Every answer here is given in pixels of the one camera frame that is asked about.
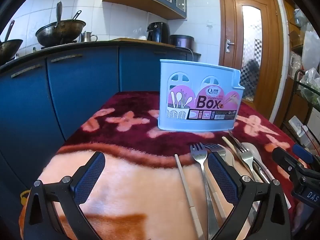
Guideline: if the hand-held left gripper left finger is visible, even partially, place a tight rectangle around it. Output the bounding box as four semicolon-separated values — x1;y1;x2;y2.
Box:
19;151;106;240

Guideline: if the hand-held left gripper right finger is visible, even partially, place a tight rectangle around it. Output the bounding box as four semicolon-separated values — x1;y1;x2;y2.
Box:
207;152;292;240

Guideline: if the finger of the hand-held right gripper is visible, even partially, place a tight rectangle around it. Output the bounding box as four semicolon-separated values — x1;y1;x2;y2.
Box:
292;144;314;164
272;147;304;180

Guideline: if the white spoon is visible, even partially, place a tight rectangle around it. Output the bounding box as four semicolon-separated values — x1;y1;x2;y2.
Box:
241;142;272;180

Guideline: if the steel fork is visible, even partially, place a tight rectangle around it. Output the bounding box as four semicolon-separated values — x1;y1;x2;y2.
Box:
204;143;235;170
235;142;262;183
190;142;220;240

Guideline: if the light blue utensil box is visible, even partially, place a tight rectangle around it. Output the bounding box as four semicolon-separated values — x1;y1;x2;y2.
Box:
157;59;245;132

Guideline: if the white box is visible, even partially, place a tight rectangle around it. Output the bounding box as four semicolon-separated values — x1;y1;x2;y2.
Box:
289;116;312;147

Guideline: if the floral plush blanket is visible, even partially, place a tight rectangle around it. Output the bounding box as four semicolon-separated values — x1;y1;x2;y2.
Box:
19;91;300;240

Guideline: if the clear plastic bag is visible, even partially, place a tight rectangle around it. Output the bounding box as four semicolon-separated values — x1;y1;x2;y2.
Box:
299;67;320;100

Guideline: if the blue kitchen counter cabinet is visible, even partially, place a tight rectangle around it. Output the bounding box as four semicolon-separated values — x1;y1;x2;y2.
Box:
0;40;202;205

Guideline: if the wooden door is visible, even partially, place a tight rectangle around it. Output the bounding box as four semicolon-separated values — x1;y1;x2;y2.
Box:
218;0;284;124

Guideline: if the white plastic bag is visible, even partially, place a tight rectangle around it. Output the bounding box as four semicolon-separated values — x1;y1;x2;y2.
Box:
301;24;320;70

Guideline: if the steel kettle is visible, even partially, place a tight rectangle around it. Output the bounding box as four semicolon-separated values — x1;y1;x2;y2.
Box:
79;31;98;43

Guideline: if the dark rice cooker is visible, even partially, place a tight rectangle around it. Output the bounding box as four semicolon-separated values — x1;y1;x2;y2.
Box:
170;35;195;48

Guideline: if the large black wok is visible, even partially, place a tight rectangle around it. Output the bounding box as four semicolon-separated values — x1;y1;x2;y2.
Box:
35;1;87;47

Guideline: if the small black wok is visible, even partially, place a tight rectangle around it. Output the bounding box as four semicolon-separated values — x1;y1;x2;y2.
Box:
0;20;23;65

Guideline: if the black air fryer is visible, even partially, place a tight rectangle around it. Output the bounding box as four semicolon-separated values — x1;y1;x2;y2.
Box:
146;22;171;43

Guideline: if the black wire rack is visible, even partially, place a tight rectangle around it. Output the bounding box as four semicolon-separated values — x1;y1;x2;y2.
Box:
281;69;320;155

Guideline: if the white power cable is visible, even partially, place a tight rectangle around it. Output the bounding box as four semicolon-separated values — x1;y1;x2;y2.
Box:
184;46;195;62

